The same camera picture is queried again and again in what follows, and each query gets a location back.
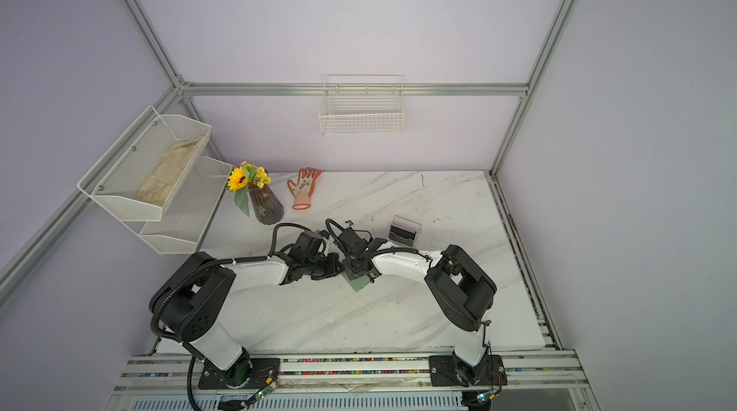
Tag black cards in box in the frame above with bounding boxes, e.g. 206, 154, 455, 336
389, 225, 416, 247

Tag white mesh shelf basket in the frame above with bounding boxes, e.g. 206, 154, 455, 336
77, 107, 211, 222
138, 156, 232, 255

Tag yellow sunflower bouquet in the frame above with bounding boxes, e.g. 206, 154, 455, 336
226, 162, 272, 216

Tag upper white mesh shelf basket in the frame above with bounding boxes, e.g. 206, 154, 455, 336
77, 107, 211, 222

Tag clear acrylic card box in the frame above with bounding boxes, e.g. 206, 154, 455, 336
388, 215, 422, 248

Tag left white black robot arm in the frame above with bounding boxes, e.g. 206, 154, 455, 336
149, 230, 344, 388

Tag dark glass vase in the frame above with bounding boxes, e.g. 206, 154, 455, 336
248, 185, 284, 226

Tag white wire wall basket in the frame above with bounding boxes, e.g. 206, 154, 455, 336
319, 74, 405, 136

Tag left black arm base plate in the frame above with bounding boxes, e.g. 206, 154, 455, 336
198, 357, 281, 390

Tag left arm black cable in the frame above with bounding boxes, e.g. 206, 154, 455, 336
267, 222, 312, 257

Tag beige cloth glove in basket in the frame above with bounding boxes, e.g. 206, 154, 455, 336
134, 137, 203, 207

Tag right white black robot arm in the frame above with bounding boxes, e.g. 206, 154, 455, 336
332, 228, 506, 387

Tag lower white mesh shelf basket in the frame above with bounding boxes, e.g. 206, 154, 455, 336
138, 156, 232, 255

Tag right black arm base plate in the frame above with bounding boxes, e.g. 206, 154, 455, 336
428, 353, 508, 387

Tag orange white work glove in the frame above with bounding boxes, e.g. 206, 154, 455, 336
287, 167, 322, 211

